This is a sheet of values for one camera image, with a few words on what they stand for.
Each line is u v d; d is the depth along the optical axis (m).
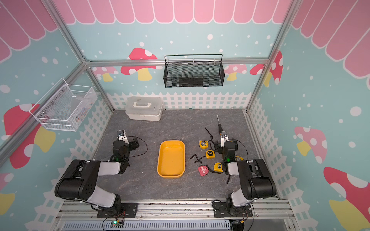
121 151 0.71
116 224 0.73
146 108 1.07
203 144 0.97
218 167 0.87
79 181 0.46
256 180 0.45
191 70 0.95
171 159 0.92
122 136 0.79
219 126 1.09
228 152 0.70
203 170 0.87
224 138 0.79
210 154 0.93
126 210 0.74
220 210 0.74
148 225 0.71
